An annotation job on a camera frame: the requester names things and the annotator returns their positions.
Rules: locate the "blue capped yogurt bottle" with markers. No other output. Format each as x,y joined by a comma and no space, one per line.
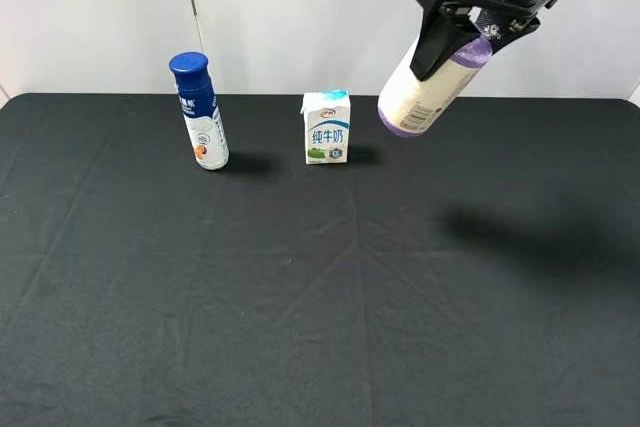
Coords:
200,109

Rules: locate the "black tablecloth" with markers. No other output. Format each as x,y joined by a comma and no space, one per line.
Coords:
484,274

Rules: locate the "white blue milk carton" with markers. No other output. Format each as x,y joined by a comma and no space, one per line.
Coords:
327,120

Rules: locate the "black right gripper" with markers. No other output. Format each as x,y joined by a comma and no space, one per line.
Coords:
447,27

